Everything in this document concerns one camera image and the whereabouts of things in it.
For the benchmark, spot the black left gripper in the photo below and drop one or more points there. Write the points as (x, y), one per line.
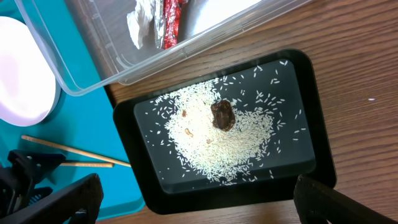
(18, 182)

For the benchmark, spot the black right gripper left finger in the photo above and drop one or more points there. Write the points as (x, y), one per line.
(78, 202)

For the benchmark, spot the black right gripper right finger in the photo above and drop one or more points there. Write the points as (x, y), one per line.
(318, 203)

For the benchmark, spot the wooden chopstick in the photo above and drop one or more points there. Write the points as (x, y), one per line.
(74, 150)
(87, 164)

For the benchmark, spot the large white round plate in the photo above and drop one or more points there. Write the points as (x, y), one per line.
(29, 90)

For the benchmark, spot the rice and food scraps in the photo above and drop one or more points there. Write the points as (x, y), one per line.
(225, 129)

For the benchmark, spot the red snack wrapper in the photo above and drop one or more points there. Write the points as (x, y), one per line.
(172, 14)

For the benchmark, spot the clear plastic waste bin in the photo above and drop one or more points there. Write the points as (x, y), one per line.
(87, 44)

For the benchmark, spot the teal plastic serving tray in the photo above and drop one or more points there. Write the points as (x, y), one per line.
(84, 122)

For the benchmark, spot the black rectangular tray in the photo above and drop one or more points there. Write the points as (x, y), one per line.
(195, 194)

